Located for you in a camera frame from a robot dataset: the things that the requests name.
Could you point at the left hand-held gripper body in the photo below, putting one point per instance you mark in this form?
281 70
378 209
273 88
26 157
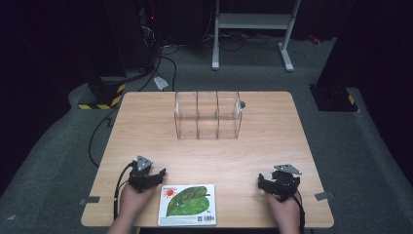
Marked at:
140 175

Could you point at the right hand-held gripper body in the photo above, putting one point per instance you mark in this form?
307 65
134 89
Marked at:
285 183

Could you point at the green leaf picture book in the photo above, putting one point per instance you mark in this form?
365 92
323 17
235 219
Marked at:
188 203

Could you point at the clear acrylic divided rack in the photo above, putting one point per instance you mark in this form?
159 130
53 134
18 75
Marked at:
207 120

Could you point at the person's left hand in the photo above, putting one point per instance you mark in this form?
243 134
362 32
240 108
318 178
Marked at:
133 203

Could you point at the person's right hand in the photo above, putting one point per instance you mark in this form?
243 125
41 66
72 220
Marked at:
285 213

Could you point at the grey tape piece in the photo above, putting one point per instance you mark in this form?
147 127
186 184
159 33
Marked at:
90 200
323 196

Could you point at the pale grey floor scrap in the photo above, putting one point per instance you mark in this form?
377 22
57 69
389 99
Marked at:
161 83

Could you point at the black yellow striped stand base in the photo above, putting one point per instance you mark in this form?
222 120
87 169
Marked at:
104 92
334 99

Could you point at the red floor plug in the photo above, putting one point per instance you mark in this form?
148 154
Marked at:
314 39

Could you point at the white metal stand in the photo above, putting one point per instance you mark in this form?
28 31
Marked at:
253 21

